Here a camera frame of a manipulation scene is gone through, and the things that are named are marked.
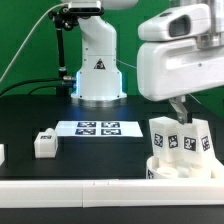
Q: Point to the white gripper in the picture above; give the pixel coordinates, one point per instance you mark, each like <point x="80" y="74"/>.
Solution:
<point x="169" y="69"/>

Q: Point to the white round stool seat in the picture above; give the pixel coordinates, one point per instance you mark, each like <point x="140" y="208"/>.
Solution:
<point x="158" y="169"/>

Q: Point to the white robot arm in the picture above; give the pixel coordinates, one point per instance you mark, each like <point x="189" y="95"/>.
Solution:
<point x="202" y="20"/>

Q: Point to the white block at left edge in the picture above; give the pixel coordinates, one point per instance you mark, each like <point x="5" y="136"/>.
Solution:
<point x="2" y="154"/>

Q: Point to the white L-shaped obstacle frame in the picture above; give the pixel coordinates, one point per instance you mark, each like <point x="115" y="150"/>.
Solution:
<point x="111" y="193"/>

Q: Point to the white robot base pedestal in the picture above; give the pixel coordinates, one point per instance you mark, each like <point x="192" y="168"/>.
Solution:
<point x="98" y="81"/>

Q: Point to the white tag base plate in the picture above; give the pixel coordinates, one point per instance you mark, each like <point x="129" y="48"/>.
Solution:
<point x="98" y="129"/>

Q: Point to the grey depth camera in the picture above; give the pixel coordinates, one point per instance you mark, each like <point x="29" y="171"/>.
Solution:
<point x="82" y="7"/>

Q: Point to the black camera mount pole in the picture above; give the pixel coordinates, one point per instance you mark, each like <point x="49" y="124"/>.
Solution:
<point x="63" y="21"/>

